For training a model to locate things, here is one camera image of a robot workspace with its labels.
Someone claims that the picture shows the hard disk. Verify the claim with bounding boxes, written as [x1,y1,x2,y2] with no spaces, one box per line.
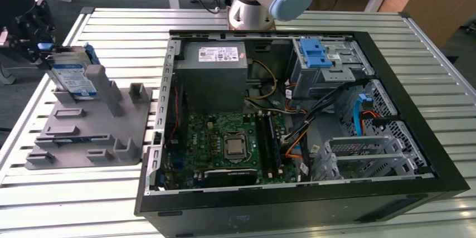
[44,42,102,101]

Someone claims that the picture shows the silver disk bay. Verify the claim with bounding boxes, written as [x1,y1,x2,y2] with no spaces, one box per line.
[311,134,428,182]

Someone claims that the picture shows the grey stand foot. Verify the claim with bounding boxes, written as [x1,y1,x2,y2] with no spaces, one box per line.
[0,64,18,85]

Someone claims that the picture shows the grey parts rack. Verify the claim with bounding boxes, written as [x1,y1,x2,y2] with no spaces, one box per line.
[24,64,154,171]

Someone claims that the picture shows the grey power supply unit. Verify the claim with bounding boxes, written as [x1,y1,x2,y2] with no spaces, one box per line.
[174,41,250,115]

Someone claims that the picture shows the green motherboard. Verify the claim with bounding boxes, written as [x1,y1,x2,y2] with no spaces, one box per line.
[163,111,299,190]

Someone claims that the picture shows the CPU socket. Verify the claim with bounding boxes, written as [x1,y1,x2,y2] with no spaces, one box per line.
[220,130,252,166]

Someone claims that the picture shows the silver CPU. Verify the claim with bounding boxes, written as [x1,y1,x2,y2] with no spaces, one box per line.
[226,137,247,157]

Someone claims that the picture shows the blue drive cage latch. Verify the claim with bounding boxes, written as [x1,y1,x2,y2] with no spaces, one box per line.
[299,38,336,69]

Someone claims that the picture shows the silver optical drive cage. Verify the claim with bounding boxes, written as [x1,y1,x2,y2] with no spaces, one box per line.
[288,37,376,101]

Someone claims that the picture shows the black graphics card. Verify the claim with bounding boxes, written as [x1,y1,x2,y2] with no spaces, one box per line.
[202,166,260,188]

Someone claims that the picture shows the black RAM stick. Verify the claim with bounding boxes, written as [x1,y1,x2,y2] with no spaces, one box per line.
[267,111,286,173]

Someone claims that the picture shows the black PC case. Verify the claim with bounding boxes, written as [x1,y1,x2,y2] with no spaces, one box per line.
[134,29,472,238]

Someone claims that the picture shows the wooden cabinet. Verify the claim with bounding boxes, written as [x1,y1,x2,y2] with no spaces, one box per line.
[379,0,476,52]

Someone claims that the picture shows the red black twisted fan wire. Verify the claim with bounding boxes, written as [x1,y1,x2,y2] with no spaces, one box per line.
[166,84,186,144]

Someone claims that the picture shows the yellow wire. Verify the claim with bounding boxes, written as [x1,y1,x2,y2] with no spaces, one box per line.
[244,59,280,101]

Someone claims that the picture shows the grey power supply wire bundle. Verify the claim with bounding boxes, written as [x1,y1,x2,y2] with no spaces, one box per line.
[244,97,312,115]

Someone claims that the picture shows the black wire bundle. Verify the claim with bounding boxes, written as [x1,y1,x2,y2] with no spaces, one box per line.
[282,77,371,151]

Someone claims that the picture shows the orange red wires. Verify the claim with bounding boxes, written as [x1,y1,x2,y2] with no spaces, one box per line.
[284,139,307,161]

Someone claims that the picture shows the blue SATA wire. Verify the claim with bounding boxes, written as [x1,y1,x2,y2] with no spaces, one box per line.
[355,94,375,138]

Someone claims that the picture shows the red wire black connector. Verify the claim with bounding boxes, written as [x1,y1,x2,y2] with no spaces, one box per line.
[363,110,402,128]

